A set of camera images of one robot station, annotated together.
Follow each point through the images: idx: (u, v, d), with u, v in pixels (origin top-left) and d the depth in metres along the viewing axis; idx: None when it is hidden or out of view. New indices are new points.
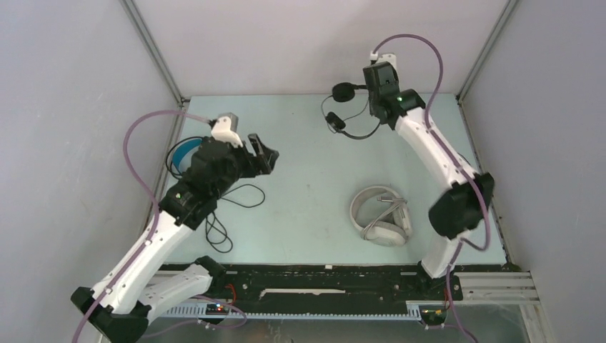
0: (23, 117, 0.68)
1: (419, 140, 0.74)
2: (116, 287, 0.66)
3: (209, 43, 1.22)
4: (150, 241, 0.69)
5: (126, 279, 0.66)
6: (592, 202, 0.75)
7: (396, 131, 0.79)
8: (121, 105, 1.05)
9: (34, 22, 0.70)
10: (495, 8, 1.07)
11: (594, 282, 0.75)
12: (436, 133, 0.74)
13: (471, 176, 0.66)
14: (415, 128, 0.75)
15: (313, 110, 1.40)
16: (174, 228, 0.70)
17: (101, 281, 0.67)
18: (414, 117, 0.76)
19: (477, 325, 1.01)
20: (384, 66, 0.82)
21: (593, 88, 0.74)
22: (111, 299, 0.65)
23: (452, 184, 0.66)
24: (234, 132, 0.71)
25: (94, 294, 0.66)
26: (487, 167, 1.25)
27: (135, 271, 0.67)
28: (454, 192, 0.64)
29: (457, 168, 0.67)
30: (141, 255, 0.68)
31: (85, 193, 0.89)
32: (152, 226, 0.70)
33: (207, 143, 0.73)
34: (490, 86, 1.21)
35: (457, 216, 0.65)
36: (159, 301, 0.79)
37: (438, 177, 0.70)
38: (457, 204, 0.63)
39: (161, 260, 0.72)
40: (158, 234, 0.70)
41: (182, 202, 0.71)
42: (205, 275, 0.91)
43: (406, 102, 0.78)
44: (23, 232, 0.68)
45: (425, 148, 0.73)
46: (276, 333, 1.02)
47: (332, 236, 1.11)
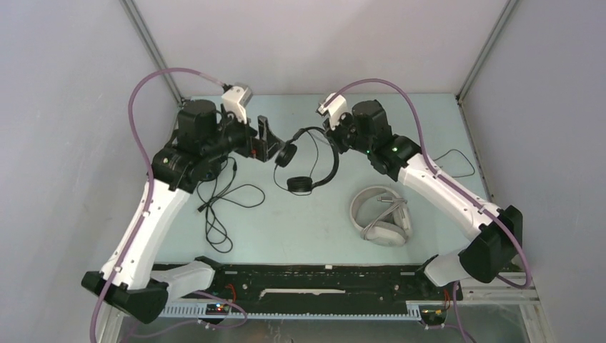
0: (23, 118, 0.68)
1: (429, 188, 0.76)
2: (126, 264, 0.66)
3: (209, 43, 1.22)
4: (148, 211, 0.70)
5: (133, 255, 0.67)
6: (592, 203, 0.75)
7: (400, 181, 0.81)
8: (121, 105, 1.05)
9: (34, 23, 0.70)
10: (494, 9, 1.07)
11: (594, 283, 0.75)
12: (443, 176, 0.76)
13: (494, 214, 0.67)
14: (421, 176, 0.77)
15: (314, 110, 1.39)
16: (171, 194, 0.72)
17: (108, 263, 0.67)
18: (416, 165, 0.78)
19: (477, 325, 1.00)
20: (377, 113, 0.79)
21: (592, 88, 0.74)
22: (123, 276, 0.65)
23: (480, 227, 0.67)
24: (243, 106, 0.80)
25: (105, 276, 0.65)
26: (487, 167, 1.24)
27: (140, 244, 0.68)
28: (486, 237, 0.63)
29: (479, 209, 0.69)
30: (142, 228, 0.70)
31: (84, 194, 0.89)
32: (148, 196, 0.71)
33: (194, 103, 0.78)
34: (490, 86, 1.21)
35: (495, 261, 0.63)
36: (173, 281, 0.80)
37: (460, 222, 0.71)
38: (493, 249, 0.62)
39: (163, 231, 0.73)
40: (155, 203, 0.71)
41: (171, 166, 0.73)
42: (209, 268, 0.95)
43: (404, 152, 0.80)
44: (23, 232, 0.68)
45: (437, 196, 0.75)
46: (276, 333, 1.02)
47: (332, 236, 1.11)
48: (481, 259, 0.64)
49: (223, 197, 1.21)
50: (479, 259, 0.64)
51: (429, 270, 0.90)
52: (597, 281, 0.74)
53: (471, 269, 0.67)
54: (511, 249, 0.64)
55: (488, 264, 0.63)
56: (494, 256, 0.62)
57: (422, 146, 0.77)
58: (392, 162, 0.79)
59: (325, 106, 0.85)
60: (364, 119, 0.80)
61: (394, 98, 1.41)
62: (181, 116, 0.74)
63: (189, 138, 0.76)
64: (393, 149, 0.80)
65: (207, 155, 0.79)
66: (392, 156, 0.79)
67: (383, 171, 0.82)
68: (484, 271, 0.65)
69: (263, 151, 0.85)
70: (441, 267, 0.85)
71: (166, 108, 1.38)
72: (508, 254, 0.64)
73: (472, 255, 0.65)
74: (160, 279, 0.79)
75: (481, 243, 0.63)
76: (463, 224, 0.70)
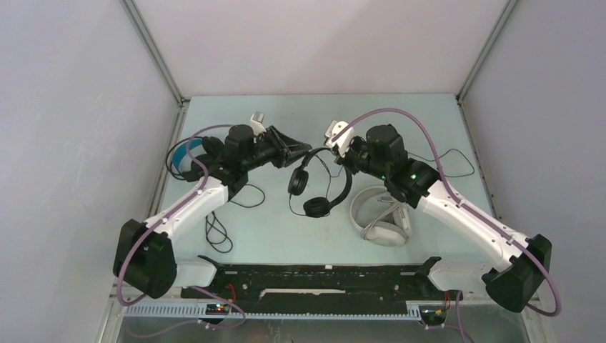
0: (24, 118, 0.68)
1: (453, 217, 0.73)
2: (171, 219, 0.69)
3: (209, 43, 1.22)
4: (201, 191, 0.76)
5: (179, 215, 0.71)
6: (591, 204, 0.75)
7: (422, 209, 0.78)
8: (121, 105, 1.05)
9: (33, 23, 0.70)
10: (495, 10, 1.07)
11: (595, 283, 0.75)
12: (468, 206, 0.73)
13: (524, 245, 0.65)
14: (444, 206, 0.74)
15: (314, 109, 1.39)
16: (221, 187, 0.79)
17: (154, 216, 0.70)
18: (437, 194, 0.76)
19: (477, 326, 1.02)
20: (394, 141, 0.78)
21: (593, 87, 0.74)
22: (166, 227, 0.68)
23: (511, 260, 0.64)
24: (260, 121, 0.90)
25: (149, 223, 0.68)
26: (487, 167, 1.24)
27: (188, 211, 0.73)
28: (517, 270, 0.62)
29: (508, 240, 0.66)
30: (193, 199, 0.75)
31: (84, 194, 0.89)
32: (204, 181, 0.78)
33: (238, 127, 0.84)
34: (490, 86, 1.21)
35: (527, 293, 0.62)
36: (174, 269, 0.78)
37: (489, 253, 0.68)
38: (525, 283, 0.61)
39: (202, 214, 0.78)
40: (209, 187, 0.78)
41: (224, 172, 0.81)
42: (211, 265, 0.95)
43: (422, 178, 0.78)
44: (23, 231, 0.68)
45: (464, 226, 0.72)
46: (276, 333, 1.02)
47: (332, 236, 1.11)
48: (511, 291, 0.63)
49: None
50: (510, 289, 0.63)
51: (434, 275, 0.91)
52: (597, 282, 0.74)
53: (500, 298, 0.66)
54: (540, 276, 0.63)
55: (519, 296, 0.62)
56: (526, 289, 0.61)
57: (441, 173, 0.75)
58: (412, 189, 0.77)
59: (333, 141, 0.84)
60: (381, 146, 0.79)
61: (394, 98, 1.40)
62: (227, 138, 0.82)
63: (233, 156, 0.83)
64: (411, 176, 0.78)
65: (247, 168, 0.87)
66: (412, 183, 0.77)
67: (403, 199, 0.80)
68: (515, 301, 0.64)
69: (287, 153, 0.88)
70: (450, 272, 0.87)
71: (166, 108, 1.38)
72: (539, 284, 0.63)
73: (504, 287, 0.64)
74: None
75: (512, 276, 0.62)
76: (491, 255, 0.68)
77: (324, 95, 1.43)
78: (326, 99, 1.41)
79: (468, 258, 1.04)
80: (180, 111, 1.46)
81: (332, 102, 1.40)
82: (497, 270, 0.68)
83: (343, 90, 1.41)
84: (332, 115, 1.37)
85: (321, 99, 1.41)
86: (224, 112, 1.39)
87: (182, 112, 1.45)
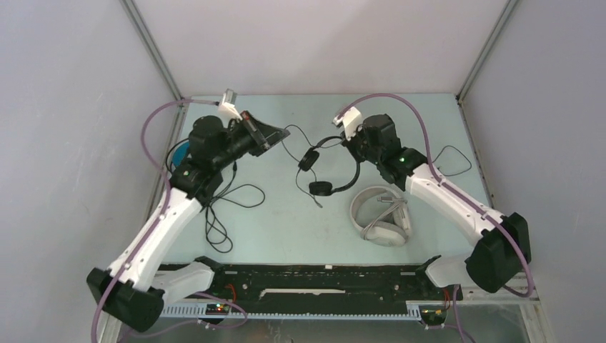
0: (24, 118, 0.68)
1: (434, 195, 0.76)
2: (135, 261, 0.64)
3: (209, 43, 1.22)
4: (164, 215, 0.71)
5: (143, 254, 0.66)
6: (591, 204, 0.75)
7: (407, 190, 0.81)
8: (121, 105, 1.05)
9: (34, 24, 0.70)
10: (494, 10, 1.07)
11: (595, 283, 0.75)
12: (448, 185, 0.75)
13: (498, 220, 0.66)
14: (426, 184, 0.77)
15: (314, 109, 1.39)
16: (186, 201, 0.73)
17: (116, 260, 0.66)
18: (420, 174, 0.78)
19: (477, 325, 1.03)
20: (386, 126, 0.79)
21: (593, 87, 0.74)
22: (130, 274, 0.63)
23: (482, 232, 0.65)
24: (233, 106, 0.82)
25: (112, 272, 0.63)
26: (487, 167, 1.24)
27: (151, 244, 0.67)
28: (488, 241, 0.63)
29: (482, 215, 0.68)
30: (156, 229, 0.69)
31: (85, 194, 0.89)
32: (165, 201, 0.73)
33: (201, 121, 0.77)
34: (490, 86, 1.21)
35: (501, 270, 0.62)
36: (169, 289, 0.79)
37: (464, 228, 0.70)
38: (495, 255, 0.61)
39: (172, 239, 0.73)
40: (171, 208, 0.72)
41: (190, 178, 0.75)
42: (208, 269, 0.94)
43: (411, 163, 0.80)
44: (23, 231, 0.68)
45: (443, 203, 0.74)
46: (277, 333, 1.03)
47: (332, 236, 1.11)
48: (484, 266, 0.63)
49: (223, 197, 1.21)
50: (482, 263, 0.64)
51: (429, 270, 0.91)
52: (597, 281, 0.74)
53: (479, 278, 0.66)
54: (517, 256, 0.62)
55: (492, 271, 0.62)
56: (497, 264, 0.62)
57: (429, 156, 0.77)
58: (400, 173, 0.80)
59: (339, 118, 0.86)
60: (374, 131, 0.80)
61: (394, 98, 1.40)
62: (191, 136, 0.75)
63: (201, 153, 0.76)
64: (400, 160, 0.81)
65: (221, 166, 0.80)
66: (401, 166, 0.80)
67: (391, 181, 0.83)
68: (490, 279, 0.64)
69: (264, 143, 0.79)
70: (445, 269, 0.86)
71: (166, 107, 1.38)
72: (514, 263, 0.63)
73: (479, 265, 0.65)
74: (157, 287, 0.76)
75: (483, 248, 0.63)
76: (467, 232, 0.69)
77: (324, 95, 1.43)
78: (326, 99, 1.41)
79: None
80: (180, 111, 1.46)
81: (332, 102, 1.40)
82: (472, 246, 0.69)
83: (343, 90, 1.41)
84: (332, 115, 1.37)
85: (321, 99, 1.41)
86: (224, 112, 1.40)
87: (182, 112, 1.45)
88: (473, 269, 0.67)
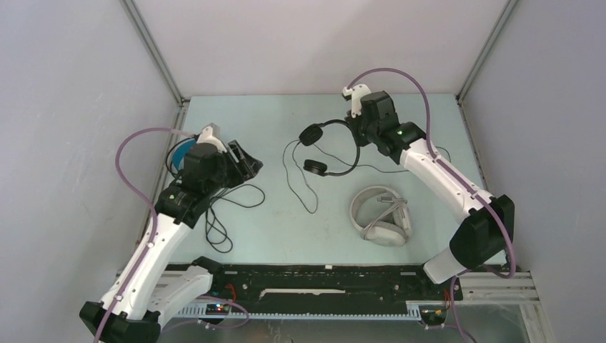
0: (23, 118, 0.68)
1: (426, 171, 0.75)
2: (127, 293, 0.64)
3: (209, 43, 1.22)
4: (153, 243, 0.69)
5: (135, 284, 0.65)
6: (592, 203, 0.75)
7: (401, 164, 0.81)
8: (121, 105, 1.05)
9: (33, 24, 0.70)
10: (494, 10, 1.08)
11: (595, 283, 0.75)
12: (442, 162, 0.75)
13: (487, 200, 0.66)
14: (421, 159, 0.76)
15: (314, 109, 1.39)
16: (174, 226, 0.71)
17: (108, 291, 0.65)
18: (417, 148, 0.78)
19: (477, 325, 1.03)
20: (384, 98, 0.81)
21: (594, 88, 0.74)
22: (123, 305, 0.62)
23: (469, 211, 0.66)
24: (216, 138, 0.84)
25: (105, 305, 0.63)
26: (486, 167, 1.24)
27: (142, 274, 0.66)
28: (474, 221, 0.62)
29: (472, 194, 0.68)
30: (146, 257, 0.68)
31: (86, 194, 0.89)
32: (153, 227, 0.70)
33: (196, 145, 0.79)
34: (490, 86, 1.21)
35: (481, 247, 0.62)
36: (166, 306, 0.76)
37: (453, 206, 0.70)
38: (479, 234, 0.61)
39: (164, 264, 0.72)
40: (159, 234, 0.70)
41: (176, 201, 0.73)
42: (205, 274, 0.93)
43: (409, 136, 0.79)
44: (23, 231, 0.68)
45: (434, 179, 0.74)
46: (277, 333, 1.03)
47: (333, 236, 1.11)
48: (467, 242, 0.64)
49: (223, 197, 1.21)
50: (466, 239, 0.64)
51: (427, 268, 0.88)
52: (597, 282, 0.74)
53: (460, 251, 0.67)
54: (500, 238, 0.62)
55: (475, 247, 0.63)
56: (480, 241, 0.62)
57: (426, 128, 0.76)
58: (395, 144, 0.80)
59: (349, 88, 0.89)
60: (370, 106, 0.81)
61: (393, 98, 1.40)
62: (186, 157, 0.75)
63: (194, 175, 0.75)
64: (397, 132, 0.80)
65: (209, 191, 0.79)
66: (396, 137, 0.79)
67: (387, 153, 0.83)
68: (469, 250, 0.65)
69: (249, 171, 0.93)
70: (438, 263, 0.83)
71: (166, 107, 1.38)
72: (496, 244, 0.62)
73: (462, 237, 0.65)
74: (154, 308, 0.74)
75: (469, 226, 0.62)
76: (455, 210, 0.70)
77: (324, 95, 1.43)
78: (326, 99, 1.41)
79: None
80: (180, 111, 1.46)
81: (332, 102, 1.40)
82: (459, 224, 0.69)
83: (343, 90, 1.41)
84: (332, 115, 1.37)
85: (321, 98, 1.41)
86: (224, 112, 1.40)
87: (182, 112, 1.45)
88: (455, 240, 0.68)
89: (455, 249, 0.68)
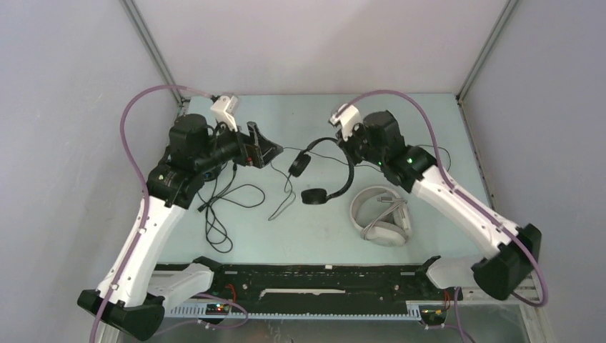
0: (24, 118, 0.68)
1: (444, 203, 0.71)
2: (122, 281, 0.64)
3: (209, 43, 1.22)
4: (144, 228, 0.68)
5: (130, 272, 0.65)
6: (592, 203, 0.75)
7: (414, 194, 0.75)
8: (121, 105, 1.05)
9: (34, 25, 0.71)
10: (494, 10, 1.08)
11: (597, 282, 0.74)
12: (460, 191, 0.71)
13: (513, 232, 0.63)
14: (437, 191, 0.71)
15: (314, 109, 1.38)
16: (166, 210, 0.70)
17: (104, 280, 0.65)
18: (431, 179, 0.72)
19: (474, 324, 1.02)
20: (390, 123, 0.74)
21: (594, 87, 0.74)
22: (119, 294, 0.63)
23: (498, 246, 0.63)
24: (231, 114, 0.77)
25: (101, 294, 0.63)
26: (487, 167, 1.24)
27: (136, 260, 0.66)
28: (504, 256, 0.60)
29: (497, 227, 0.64)
30: (139, 244, 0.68)
31: (85, 193, 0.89)
32: (143, 213, 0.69)
33: (183, 118, 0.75)
34: (490, 86, 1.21)
35: (512, 281, 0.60)
36: (170, 292, 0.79)
37: (477, 239, 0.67)
38: (512, 269, 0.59)
39: (159, 249, 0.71)
40: (151, 219, 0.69)
41: (166, 182, 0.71)
42: (206, 270, 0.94)
43: (419, 163, 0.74)
44: (23, 231, 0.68)
45: (455, 211, 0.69)
46: (277, 333, 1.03)
47: (333, 236, 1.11)
48: (498, 278, 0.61)
49: (223, 197, 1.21)
50: (494, 274, 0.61)
51: (430, 273, 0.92)
52: (597, 281, 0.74)
53: (487, 287, 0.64)
54: (529, 267, 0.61)
55: (506, 284, 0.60)
56: (511, 277, 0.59)
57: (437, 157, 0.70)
58: (406, 174, 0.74)
59: (337, 116, 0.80)
60: (376, 130, 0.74)
61: (394, 98, 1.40)
62: (171, 132, 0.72)
63: (183, 153, 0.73)
64: (406, 161, 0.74)
65: (201, 168, 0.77)
66: (406, 167, 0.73)
67: (398, 184, 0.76)
68: (499, 287, 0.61)
69: (256, 156, 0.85)
70: (445, 273, 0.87)
71: (166, 108, 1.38)
72: (526, 274, 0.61)
73: (490, 271, 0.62)
74: (156, 293, 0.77)
75: (500, 262, 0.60)
76: (480, 242, 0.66)
77: (324, 95, 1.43)
78: (326, 99, 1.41)
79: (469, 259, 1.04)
80: (180, 112, 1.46)
81: (332, 102, 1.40)
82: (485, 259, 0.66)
83: (343, 90, 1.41)
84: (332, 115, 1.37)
85: (321, 99, 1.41)
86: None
87: (182, 112, 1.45)
88: (482, 276, 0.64)
89: (482, 285, 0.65)
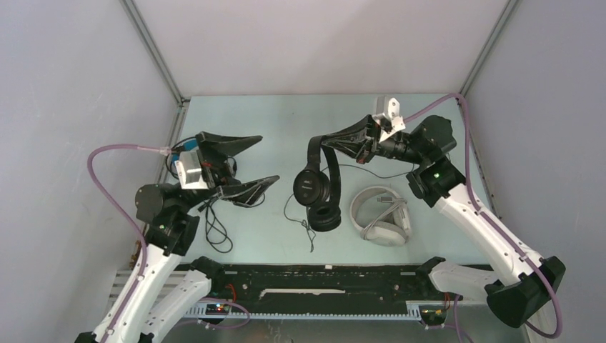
0: (23, 117, 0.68)
1: (469, 224, 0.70)
2: (118, 326, 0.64)
3: (209, 43, 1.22)
4: (142, 276, 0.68)
5: (125, 317, 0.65)
6: (593, 203, 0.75)
7: (437, 209, 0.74)
8: (121, 104, 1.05)
9: (33, 26, 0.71)
10: (496, 9, 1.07)
11: (597, 282, 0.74)
12: (487, 214, 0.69)
13: (537, 264, 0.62)
14: (462, 210, 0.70)
15: (314, 109, 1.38)
16: (164, 259, 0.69)
17: (101, 322, 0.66)
18: (458, 196, 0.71)
19: (477, 325, 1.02)
20: (446, 146, 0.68)
21: (595, 86, 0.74)
22: (114, 339, 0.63)
23: (520, 276, 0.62)
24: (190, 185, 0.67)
25: (96, 336, 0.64)
26: (487, 167, 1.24)
27: (133, 305, 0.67)
28: (524, 286, 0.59)
29: (521, 256, 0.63)
30: (136, 291, 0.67)
31: (86, 194, 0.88)
32: (142, 260, 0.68)
33: (141, 196, 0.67)
34: (491, 86, 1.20)
35: (528, 311, 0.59)
36: (160, 324, 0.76)
37: (497, 264, 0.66)
38: (530, 301, 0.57)
39: (157, 291, 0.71)
40: (149, 266, 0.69)
41: (166, 231, 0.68)
42: (203, 279, 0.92)
43: (446, 179, 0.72)
44: (23, 230, 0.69)
45: (477, 234, 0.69)
46: (277, 333, 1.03)
47: (333, 236, 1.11)
48: (514, 306, 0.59)
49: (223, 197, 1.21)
50: (512, 304, 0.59)
51: (433, 275, 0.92)
52: (599, 282, 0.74)
53: (503, 310, 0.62)
54: (545, 298, 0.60)
55: (523, 311, 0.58)
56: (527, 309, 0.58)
57: (467, 176, 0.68)
58: (431, 188, 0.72)
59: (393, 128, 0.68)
60: (432, 147, 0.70)
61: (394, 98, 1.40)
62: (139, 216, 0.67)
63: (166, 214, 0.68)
64: (434, 175, 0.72)
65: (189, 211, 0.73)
66: (434, 184, 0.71)
67: (420, 195, 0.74)
68: (513, 316, 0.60)
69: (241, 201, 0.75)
70: (451, 281, 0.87)
71: (166, 108, 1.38)
72: (543, 303, 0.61)
73: (506, 300, 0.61)
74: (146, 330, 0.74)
75: (519, 292, 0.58)
76: (498, 266, 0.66)
77: (324, 95, 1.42)
78: (326, 99, 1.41)
79: (467, 260, 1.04)
80: (180, 112, 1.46)
81: (333, 101, 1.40)
82: (503, 284, 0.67)
83: (343, 89, 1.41)
84: (332, 115, 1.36)
85: (321, 99, 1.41)
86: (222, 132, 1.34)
87: (183, 112, 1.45)
88: (495, 300, 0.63)
89: (493, 307, 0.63)
